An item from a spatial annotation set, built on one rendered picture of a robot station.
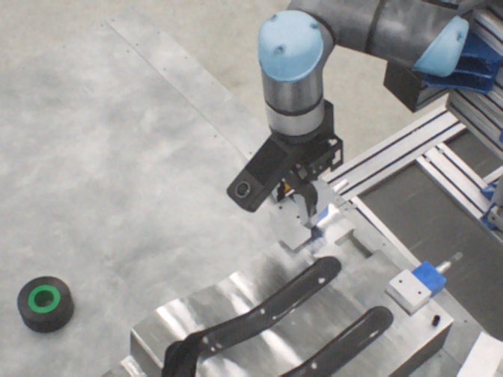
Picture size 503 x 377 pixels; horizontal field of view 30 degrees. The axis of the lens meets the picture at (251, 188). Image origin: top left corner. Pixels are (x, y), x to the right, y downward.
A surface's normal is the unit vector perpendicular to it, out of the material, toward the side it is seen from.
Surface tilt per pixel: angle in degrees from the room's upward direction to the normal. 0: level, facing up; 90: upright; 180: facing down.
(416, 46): 64
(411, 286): 0
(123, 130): 0
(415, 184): 0
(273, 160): 33
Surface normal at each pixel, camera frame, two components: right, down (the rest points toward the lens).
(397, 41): -0.34, 0.43
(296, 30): -0.09, -0.59
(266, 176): -0.45, -0.25
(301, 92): 0.24, 0.77
